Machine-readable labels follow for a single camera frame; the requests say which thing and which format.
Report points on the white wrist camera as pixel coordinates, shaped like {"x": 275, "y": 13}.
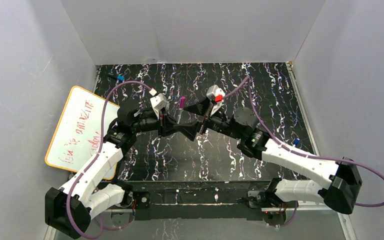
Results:
{"x": 158, "y": 103}
{"x": 215, "y": 94}

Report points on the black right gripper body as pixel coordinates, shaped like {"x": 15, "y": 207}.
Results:
{"x": 206, "y": 120}

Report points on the magenta pen cap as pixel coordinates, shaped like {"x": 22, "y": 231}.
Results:
{"x": 182, "y": 102}

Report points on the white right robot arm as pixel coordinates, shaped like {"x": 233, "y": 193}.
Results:
{"x": 334, "y": 183}

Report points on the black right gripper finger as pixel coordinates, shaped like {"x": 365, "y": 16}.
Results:
{"x": 189, "y": 130}
{"x": 198, "y": 108}

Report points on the blue capped white marker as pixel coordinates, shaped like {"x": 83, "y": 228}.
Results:
{"x": 296, "y": 142}

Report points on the yellow framed whiteboard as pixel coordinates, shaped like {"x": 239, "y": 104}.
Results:
{"x": 78, "y": 133}

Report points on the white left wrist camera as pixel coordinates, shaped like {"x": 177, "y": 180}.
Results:
{"x": 158, "y": 103}

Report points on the blue capped black marker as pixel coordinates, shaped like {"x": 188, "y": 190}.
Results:
{"x": 116, "y": 77}

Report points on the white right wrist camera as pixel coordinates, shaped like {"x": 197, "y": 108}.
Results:
{"x": 215, "y": 94}

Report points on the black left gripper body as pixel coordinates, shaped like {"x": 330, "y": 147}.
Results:
{"x": 161, "y": 125}

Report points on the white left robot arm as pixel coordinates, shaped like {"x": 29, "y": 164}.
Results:
{"x": 89, "y": 179}

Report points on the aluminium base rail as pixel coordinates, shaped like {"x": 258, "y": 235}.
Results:
{"x": 155, "y": 200}

